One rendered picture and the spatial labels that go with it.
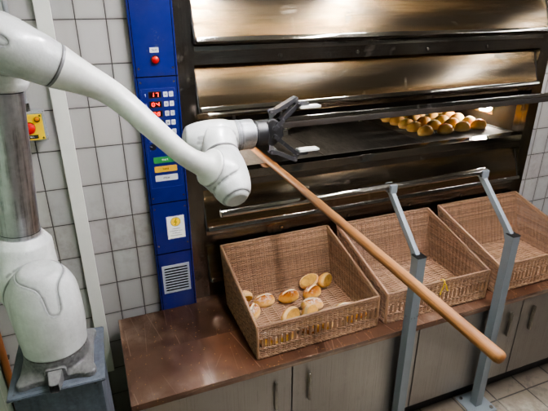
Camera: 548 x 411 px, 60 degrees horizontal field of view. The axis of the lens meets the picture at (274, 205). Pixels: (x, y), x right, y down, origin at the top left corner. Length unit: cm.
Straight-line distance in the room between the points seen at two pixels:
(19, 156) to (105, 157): 66
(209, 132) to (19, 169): 49
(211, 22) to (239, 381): 135
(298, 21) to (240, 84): 34
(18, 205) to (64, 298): 27
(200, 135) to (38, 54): 45
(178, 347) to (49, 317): 87
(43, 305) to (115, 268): 93
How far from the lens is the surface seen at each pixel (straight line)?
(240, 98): 196
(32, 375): 135
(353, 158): 228
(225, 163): 122
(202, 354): 196
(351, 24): 213
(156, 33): 184
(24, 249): 137
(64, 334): 127
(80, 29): 185
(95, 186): 196
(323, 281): 226
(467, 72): 257
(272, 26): 198
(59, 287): 123
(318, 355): 196
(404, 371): 221
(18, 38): 111
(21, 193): 134
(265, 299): 214
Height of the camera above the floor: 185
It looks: 23 degrees down
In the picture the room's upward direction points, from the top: straight up
